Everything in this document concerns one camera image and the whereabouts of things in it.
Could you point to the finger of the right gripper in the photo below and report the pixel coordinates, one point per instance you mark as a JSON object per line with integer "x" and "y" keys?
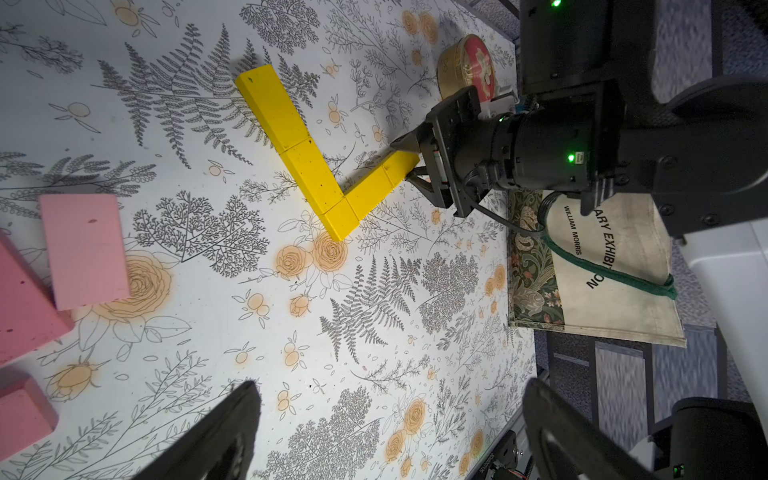
{"x": 410, "y": 142}
{"x": 438, "y": 194}

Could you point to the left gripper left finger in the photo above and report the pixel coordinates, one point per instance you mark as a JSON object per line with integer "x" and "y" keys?
{"x": 220, "y": 446}

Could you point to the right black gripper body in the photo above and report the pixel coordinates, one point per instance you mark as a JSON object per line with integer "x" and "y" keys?
{"x": 458, "y": 140}

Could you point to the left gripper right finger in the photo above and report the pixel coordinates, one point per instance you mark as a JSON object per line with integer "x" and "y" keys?
{"x": 565, "y": 445}

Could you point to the yellow block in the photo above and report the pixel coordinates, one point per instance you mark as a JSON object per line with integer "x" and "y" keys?
{"x": 269, "y": 101}
{"x": 313, "y": 176}
{"x": 398, "y": 165}
{"x": 369, "y": 192}

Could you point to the small yellow cube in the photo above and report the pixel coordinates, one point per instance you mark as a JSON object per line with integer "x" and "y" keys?
{"x": 340, "y": 220}

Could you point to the pink block five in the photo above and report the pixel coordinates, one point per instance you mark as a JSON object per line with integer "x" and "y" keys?
{"x": 27, "y": 416}

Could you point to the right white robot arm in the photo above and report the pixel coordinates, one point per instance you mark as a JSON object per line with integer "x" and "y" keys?
{"x": 596, "y": 131}

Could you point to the round red lid tin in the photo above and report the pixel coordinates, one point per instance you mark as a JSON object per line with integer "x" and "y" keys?
{"x": 466, "y": 63}

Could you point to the cream tote bag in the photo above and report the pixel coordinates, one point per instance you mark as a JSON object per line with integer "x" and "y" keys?
{"x": 607, "y": 274}

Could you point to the floral table mat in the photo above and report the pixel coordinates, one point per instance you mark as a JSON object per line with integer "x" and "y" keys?
{"x": 384, "y": 356}

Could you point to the pink block three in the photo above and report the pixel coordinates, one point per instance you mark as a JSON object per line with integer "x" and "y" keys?
{"x": 29, "y": 318}

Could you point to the pink block four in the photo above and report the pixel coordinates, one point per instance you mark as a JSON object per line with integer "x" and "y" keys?
{"x": 85, "y": 249}

